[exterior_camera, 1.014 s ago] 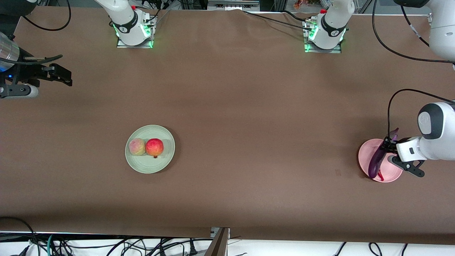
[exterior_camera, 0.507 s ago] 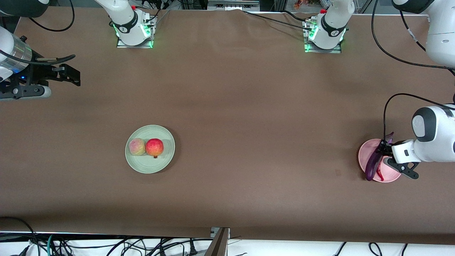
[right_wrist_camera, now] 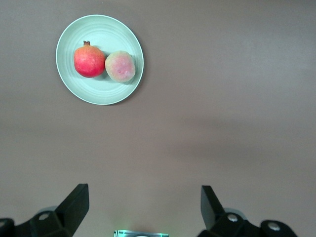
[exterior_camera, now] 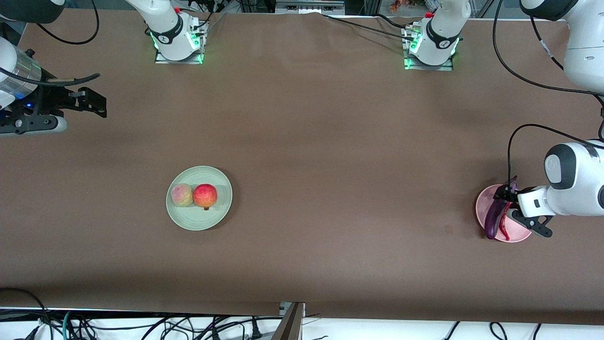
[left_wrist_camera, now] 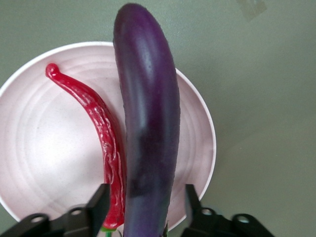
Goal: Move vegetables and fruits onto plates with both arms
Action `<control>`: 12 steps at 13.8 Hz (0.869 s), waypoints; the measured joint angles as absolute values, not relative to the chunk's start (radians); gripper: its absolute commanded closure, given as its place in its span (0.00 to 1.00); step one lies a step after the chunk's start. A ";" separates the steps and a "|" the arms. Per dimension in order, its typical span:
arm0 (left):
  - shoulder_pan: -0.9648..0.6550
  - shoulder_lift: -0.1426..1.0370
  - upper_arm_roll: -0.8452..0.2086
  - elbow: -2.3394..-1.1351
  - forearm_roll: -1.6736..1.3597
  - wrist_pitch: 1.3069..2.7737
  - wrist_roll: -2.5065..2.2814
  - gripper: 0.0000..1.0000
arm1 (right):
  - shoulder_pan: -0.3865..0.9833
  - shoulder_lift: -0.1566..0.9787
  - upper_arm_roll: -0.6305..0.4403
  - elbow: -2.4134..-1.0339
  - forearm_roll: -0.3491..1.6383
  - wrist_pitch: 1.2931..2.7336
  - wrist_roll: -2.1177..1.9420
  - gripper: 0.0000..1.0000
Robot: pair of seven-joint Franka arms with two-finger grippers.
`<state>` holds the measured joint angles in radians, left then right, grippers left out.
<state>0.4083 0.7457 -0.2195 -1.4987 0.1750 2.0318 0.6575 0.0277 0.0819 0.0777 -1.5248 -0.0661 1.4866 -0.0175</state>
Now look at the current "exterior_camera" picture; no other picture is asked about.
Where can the yellow pink peach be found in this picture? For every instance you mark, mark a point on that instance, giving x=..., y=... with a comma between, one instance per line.
x=181, y=195

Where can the silver metal box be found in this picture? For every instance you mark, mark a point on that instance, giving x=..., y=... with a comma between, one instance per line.
x=309, y=5

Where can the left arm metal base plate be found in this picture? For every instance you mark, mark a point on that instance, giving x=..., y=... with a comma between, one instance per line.
x=424, y=67

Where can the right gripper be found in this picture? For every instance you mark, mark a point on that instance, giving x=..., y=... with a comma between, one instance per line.
x=51, y=100

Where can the brown table cloth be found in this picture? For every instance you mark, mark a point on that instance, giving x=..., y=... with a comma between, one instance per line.
x=377, y=269

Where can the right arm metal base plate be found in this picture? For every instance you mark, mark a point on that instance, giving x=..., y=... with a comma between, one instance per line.
x=160, y=60

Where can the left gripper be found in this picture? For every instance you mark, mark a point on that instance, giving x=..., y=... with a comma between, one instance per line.
x=508, y=192

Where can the purple eggplant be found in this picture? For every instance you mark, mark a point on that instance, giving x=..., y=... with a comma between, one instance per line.
x=493, y=219

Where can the red chili pepper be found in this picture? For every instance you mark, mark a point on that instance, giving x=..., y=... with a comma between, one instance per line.
x=504, y=226

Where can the pale green round plate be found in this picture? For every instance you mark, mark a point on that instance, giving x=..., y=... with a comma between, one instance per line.
x=207, y=219

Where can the red pomegranate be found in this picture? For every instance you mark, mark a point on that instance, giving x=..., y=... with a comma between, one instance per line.
x=205, y=196

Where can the pink round plate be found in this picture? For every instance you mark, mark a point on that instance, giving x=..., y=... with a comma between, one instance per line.
x=481, y=208

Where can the orange red toy pile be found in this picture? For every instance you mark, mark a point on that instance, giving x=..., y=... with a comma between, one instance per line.
x=406, y=4

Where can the grey metal post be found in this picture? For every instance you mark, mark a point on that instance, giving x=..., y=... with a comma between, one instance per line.
x=290, y=323

